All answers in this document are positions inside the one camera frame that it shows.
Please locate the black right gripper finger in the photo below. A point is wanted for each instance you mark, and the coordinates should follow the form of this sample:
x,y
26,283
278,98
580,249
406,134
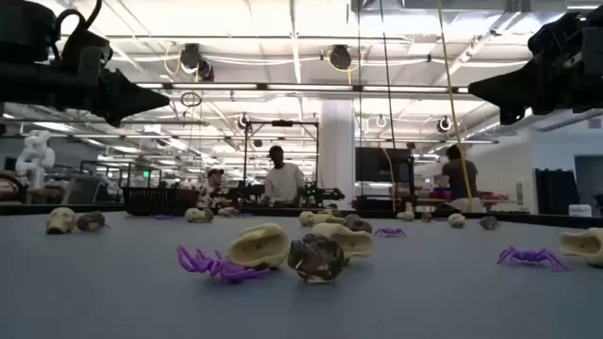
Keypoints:
x,y
513,77
509,96

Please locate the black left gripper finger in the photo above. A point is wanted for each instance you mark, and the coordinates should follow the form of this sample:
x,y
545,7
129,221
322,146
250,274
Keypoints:
x,y
127,87
127,107

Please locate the white humanoid robot arm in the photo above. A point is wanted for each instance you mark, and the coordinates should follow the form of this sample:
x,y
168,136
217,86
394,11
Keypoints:
x,y
37,155

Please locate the person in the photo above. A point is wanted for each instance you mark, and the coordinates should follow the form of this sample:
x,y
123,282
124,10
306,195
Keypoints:
x,y
214,181
282,181
457,176

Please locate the black mesh bin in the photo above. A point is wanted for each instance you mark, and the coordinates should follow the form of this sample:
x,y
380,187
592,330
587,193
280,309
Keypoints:
x,y
155,201

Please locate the black cabinet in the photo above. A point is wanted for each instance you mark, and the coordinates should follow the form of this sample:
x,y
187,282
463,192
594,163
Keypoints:
x,y
556,190

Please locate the workbench with coloured bins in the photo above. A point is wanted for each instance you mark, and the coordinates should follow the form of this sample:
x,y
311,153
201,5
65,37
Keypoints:
x,y
490,201

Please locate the dark door panel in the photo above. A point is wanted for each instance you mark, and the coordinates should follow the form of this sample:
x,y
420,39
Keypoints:
x,y
589,181

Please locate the white plastic container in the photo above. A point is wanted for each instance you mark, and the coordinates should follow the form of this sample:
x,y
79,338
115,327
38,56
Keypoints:
x,y
580,210

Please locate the black monitor panel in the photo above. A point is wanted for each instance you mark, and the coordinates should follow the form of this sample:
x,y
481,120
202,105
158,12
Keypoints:
x,y
377,165

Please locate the black robot rig with lights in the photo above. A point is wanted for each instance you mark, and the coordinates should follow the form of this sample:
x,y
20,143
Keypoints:
x,y
325,194

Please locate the black metal frame rig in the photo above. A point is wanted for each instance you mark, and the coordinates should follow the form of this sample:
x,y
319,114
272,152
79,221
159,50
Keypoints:
x,y
281,123

